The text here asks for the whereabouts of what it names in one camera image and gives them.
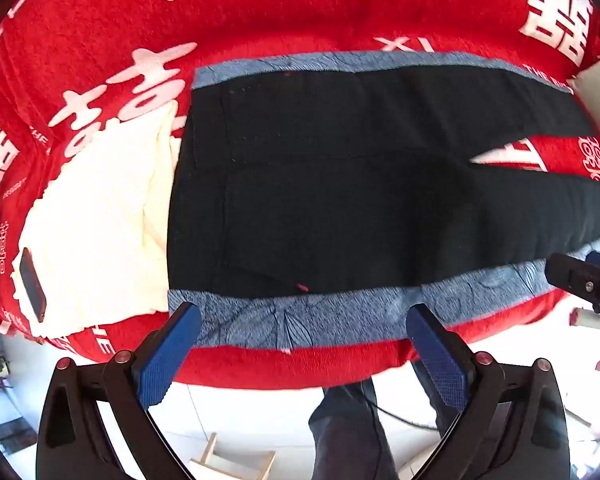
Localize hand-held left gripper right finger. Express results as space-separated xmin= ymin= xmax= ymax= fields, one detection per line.
xmin=406 ymin=304 xmax=573 ymax=480

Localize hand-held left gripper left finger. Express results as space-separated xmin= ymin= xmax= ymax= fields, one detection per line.
xmin=36 ymin=302 xmax=203 ymax=480

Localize black pants with blue-grey stripe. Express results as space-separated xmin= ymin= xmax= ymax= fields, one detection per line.
xmin=166 ymin=51 xmax=600 ymax=351

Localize wooden stool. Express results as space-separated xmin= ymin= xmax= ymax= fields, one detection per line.
xmin=187 ymin=432 xmax=277 ymax=480

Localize cream white cloth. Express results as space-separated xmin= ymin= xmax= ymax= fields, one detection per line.
xmin=10 ymin=107 xmax=188 ymax=341

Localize black phone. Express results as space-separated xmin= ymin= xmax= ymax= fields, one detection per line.
xmin=19 ymin=247 xmax=48 ymax=323

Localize white pillow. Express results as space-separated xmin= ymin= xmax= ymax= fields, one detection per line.
xmin=567 ymin=55 xmax=600 ymax=98

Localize red printed blanket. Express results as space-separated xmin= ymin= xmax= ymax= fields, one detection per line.
xmin=0 ymin=0 xmax=600 ymax=391

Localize black cable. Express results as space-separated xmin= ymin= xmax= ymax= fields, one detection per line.
xmin=365 ymin=385 xmax=443 ymax=432

